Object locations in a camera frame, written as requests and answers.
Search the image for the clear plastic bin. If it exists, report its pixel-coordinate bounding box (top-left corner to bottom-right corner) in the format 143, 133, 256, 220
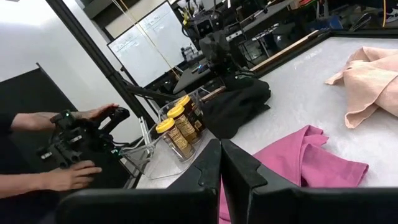
119, 88, 215, 180

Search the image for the yellow-lid chili onion spice jar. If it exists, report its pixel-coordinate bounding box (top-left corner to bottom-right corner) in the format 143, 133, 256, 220
167, 105, 201, 144
155, 117, 196, 162
175, 95, 206, 133

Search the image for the person's forearm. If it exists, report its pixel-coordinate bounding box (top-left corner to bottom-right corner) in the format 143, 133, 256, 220
11, 111, 75, 131
0, 172, 47, 200

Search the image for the blue box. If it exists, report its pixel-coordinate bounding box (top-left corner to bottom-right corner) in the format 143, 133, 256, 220
307, 15, 345, 32

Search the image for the person's shoe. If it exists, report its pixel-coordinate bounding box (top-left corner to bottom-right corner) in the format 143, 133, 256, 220
386, 7, 398, 23

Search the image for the magenta cloth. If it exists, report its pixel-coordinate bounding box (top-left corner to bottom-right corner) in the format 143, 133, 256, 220
217, 124, 369, 224

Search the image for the black cloth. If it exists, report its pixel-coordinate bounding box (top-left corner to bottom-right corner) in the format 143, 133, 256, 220
201, 77, 271, 140

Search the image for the black side panel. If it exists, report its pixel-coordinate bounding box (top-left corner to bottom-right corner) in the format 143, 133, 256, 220
0, 63, 134, 190

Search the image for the person's hand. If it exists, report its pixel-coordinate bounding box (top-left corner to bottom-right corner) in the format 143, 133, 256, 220
72, 103, 121, 121
40, 160, 103, 192

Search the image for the pale pink cloth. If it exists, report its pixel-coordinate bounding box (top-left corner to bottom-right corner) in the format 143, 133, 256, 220
324, 46, 398, 129

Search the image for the black aluminium rig frame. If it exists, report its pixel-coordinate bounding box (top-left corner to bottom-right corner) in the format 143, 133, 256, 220
45, 0, 398, 144

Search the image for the whiteboard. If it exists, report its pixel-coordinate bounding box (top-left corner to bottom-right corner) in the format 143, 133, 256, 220
107, 1, 200, 88

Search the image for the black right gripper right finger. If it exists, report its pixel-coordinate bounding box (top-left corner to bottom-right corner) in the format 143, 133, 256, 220
220, 138, 398, 224

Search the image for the grey desk top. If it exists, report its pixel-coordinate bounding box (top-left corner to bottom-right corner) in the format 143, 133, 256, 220
226, 0, 296, 41
172, 63, 218, 94

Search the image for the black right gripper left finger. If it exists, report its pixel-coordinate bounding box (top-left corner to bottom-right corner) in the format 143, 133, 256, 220
55, 138, 222, 224

